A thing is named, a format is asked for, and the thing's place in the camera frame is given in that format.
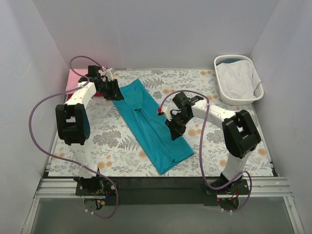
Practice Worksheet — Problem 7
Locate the floral table mat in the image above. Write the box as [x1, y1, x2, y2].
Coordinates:
[48, 69, 275, 177]

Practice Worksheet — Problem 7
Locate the teal t shirt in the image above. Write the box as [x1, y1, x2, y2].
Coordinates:
[113, 79, 194, 174]

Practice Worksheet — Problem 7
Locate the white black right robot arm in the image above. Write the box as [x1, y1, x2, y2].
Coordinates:
[157, 90, 261, 194]

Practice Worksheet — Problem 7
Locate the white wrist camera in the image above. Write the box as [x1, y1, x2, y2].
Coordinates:
[157, 106, 172, 121]
[101, 68, 115, 82]

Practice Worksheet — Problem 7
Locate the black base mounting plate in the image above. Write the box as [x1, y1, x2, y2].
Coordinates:
[74, 177, 249, 209]

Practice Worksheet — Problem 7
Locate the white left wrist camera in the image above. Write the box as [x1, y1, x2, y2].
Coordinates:
[101, 68, 115, 82]

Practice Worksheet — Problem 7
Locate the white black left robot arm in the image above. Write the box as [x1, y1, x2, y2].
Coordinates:
[56, 65, 124, 195]

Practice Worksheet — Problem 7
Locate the aluminium frame rail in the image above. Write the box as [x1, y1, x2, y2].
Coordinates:
[22, 176, 304, 234]

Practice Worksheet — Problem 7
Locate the pink folded t shirt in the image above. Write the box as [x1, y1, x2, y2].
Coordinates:
[66, 69, 88, 91]

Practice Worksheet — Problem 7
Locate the red folded t shirt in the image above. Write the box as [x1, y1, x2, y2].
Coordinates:
[68, 93, 103, 99]

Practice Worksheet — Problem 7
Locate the white laundry basket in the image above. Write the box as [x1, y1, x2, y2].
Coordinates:
[214, 55, 264, 105]

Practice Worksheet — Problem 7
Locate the white t shirt in basket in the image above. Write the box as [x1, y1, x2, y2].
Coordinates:
[216, 60, 261, 99]

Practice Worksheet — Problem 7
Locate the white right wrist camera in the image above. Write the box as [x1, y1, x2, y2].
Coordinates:
[157, 106, 172, 121]

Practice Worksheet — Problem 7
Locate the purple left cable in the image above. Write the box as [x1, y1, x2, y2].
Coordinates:
[28, 56, 119, 219]

